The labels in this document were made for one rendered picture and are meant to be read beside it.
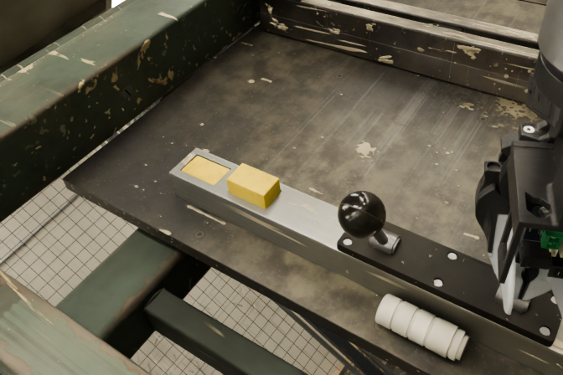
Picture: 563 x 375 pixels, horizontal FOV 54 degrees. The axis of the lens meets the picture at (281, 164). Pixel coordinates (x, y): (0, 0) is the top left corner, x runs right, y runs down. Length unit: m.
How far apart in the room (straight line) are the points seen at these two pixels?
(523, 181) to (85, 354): 0.37
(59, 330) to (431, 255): 0.34
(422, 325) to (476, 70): 0.40
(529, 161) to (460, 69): 0.49
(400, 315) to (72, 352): 0.28
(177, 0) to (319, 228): 0.45
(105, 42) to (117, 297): 0.34
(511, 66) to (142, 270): 0.53
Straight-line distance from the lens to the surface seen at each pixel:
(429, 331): 0.52
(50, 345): 0.53
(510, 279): 0.38
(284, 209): 0.58
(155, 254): 0.67
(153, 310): 0.65
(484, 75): 0.80
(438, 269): 0.53
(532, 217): 0.30
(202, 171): 0.64
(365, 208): 0.42
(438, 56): 0.81
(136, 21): 0.83
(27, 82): 0.76
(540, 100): 0.37
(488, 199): 0.37
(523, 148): 0.33
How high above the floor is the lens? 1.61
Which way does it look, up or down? 1 degrees up
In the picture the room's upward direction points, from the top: 48 degrees counter-clockwise
